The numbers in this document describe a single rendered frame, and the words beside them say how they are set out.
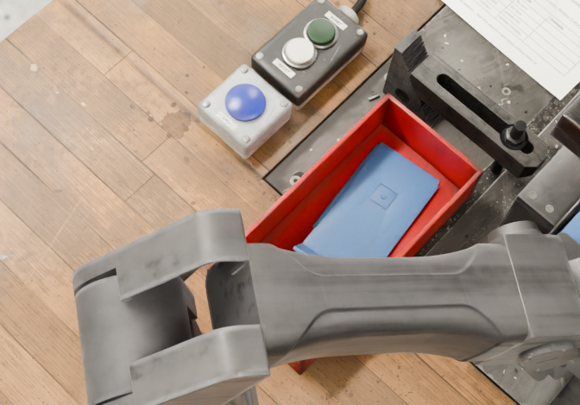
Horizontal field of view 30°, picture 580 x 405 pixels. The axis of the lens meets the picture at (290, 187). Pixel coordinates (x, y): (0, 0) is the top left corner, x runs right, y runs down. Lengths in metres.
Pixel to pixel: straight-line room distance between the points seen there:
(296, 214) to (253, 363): 0.52
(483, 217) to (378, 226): 0.11
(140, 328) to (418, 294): 0.16
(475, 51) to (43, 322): 0.52
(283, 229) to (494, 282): 0.42
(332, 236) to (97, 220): 0.23
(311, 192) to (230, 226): 0.50
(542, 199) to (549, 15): 0.27
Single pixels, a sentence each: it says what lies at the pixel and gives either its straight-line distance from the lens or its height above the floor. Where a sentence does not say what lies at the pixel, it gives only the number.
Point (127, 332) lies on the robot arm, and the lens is 0.59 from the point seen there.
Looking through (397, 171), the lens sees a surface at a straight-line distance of 1.07.
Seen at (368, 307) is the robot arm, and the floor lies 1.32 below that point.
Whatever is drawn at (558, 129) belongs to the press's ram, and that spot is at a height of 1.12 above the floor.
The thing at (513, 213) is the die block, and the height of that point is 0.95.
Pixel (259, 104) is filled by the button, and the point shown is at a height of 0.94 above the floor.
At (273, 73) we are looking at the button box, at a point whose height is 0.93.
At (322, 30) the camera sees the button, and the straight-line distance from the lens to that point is 1.11.
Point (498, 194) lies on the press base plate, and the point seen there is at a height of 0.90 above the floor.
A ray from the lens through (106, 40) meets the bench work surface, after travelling 1.15.
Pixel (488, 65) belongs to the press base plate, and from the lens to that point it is 1.16.
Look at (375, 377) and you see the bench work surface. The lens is 1.01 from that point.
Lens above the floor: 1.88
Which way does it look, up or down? 67 degrees down
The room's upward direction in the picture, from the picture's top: 8 degrees clockwise
